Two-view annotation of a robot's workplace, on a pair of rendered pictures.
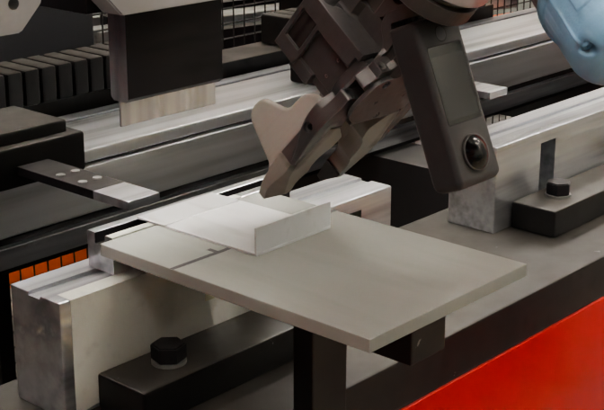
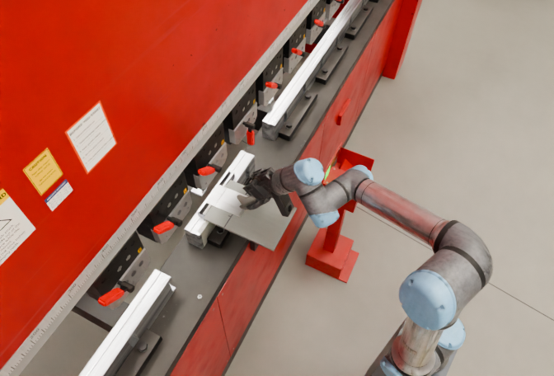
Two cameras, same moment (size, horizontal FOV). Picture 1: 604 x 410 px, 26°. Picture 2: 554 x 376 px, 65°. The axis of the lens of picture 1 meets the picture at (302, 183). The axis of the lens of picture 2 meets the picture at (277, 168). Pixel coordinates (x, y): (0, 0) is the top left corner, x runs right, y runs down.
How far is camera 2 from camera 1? 0.92 m
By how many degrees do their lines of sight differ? 37
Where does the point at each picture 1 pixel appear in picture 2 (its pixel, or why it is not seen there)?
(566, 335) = not seen: hidden behind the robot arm
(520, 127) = (278, 109)
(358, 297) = (266, 232)
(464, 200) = (266, 133)
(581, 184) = (293, 119)
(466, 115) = (287, 202)
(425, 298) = (280, 229)
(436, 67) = (281, 199)
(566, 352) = not seen: hidden behind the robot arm
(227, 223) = (228, 201)
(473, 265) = not seen: hidden behind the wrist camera
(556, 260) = (292, 152)
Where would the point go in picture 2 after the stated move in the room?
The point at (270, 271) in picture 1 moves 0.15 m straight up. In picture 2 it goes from (245, 223) to (243, 198)
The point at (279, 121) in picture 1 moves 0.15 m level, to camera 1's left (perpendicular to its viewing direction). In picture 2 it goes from (244, 199) to (196, 210)
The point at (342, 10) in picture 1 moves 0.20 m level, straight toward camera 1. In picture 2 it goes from (258, 185) to (274, 243)
